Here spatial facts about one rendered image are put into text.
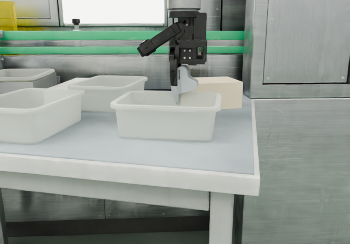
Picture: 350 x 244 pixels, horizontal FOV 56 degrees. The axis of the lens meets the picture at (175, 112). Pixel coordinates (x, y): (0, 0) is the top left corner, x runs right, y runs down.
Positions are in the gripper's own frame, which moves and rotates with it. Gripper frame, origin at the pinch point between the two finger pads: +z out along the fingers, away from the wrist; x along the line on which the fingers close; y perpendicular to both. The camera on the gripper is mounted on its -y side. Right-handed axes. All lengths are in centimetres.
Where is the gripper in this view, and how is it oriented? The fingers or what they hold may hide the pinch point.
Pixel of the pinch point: (175, 98)
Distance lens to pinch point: 79.6
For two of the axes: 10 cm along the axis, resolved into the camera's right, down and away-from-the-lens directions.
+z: 0.0, 9.7, 2.4
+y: 9.9, 0.4, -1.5
